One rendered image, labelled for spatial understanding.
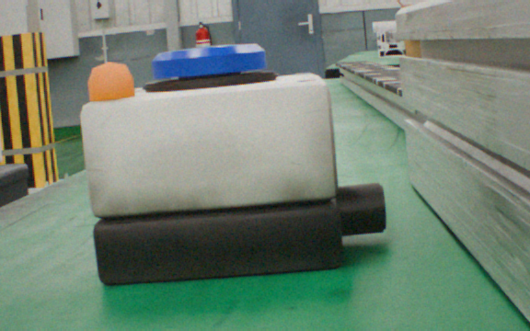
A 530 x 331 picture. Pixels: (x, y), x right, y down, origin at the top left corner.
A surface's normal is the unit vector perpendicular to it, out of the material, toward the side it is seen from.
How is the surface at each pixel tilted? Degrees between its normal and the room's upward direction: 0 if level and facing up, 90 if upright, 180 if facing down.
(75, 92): 90
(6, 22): 90
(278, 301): 0
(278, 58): 90
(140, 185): 90
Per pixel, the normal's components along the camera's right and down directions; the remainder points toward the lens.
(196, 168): -0.02, 0.12
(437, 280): -0.09, -0.99
